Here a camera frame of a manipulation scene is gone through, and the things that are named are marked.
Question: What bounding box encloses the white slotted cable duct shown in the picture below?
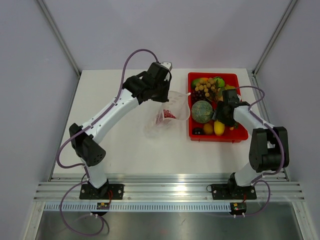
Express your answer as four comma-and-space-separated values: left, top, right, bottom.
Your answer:
44, 201, 231, 213

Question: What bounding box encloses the aluminium rail beam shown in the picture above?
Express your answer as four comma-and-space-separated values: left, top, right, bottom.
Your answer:
33, 172, 305, 202

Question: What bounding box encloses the aluminium frame post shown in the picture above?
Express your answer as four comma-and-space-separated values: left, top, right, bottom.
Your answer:
252, 0, 299, 77
35, 0, 82, 80

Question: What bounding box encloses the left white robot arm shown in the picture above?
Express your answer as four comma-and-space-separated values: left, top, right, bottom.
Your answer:
69, 62, 173, 200

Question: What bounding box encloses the small orange fruit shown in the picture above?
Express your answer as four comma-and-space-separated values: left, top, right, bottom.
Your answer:
203, 123, 215, 135

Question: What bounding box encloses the yellow mango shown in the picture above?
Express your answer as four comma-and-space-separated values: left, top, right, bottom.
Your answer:
213, 120, 225, 136

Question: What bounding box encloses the black dark fruit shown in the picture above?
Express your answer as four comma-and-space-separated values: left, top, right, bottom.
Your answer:
192, 127, 205, 135

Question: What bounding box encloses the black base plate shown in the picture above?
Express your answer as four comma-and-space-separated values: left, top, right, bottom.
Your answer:
79, 183, 125, 200
207, 183, 257, 200

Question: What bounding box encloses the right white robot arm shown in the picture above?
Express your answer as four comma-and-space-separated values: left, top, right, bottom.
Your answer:
210, 88, 290, 200

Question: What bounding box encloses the clear zip top bag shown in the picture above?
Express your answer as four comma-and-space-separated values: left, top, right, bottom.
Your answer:
143, 90, 191, 138

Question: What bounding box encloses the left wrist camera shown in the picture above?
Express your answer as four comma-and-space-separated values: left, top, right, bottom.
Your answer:
160, 61, 173, 71

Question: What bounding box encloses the yellow star fruit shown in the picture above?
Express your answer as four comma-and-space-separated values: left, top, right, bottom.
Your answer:
224, 84, 236, 90

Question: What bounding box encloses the pink red grape bunch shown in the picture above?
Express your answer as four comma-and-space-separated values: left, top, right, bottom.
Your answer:
162, 109, 176, 119

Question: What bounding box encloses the red plastic tray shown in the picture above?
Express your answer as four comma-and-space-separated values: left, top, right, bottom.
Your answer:
187, 72, 249, 143

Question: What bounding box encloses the green netted melon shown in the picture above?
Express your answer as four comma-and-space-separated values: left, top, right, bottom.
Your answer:
191, 100, 214, 124

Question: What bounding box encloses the left aluminium frame post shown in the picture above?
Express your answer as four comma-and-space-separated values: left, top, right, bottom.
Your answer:
35, 0, 82, 80

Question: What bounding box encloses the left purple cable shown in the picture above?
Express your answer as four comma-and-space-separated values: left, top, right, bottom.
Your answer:
56, 49, 161, 237

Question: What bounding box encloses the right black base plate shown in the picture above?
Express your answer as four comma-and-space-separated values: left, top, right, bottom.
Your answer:
207, 183, 257, 200

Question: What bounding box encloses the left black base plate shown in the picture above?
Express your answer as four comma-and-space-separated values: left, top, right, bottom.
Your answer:
79, 183, 125, 200

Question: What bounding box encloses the dark red grape bunch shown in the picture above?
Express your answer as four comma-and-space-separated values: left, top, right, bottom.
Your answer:
191, 90, 206, 102

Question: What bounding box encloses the right aluminium frame post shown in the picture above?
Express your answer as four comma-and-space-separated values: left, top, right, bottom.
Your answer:
252, 0, 299, 77

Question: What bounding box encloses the green leafy vegetable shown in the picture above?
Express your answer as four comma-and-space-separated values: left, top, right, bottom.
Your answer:
213, 76, 225, 89

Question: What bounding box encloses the tan longan bunch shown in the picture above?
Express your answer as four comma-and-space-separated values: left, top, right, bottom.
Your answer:
193, 77, 218, 98

